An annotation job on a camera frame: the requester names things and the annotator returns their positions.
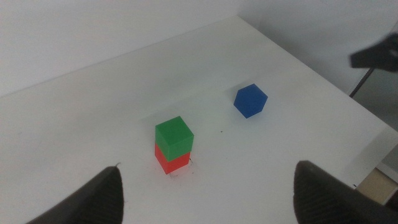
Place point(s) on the red cube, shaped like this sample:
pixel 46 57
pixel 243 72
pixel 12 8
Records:
pixel 174 163

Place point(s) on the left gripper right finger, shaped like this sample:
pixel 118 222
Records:
pixel 323 199

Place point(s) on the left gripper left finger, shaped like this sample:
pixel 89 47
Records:
pixel 96 199

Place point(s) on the dark thin metal rod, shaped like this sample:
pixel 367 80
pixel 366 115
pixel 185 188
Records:
pixel 361 82

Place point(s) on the green cube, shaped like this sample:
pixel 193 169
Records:
pixel 174 137

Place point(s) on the blue cube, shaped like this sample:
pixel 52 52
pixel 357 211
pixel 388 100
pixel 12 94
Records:
pixel 250 101

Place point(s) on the beige box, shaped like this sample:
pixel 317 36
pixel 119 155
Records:
pixel 374 186

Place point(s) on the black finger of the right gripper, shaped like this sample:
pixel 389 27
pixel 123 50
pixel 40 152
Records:
pixel 377 57

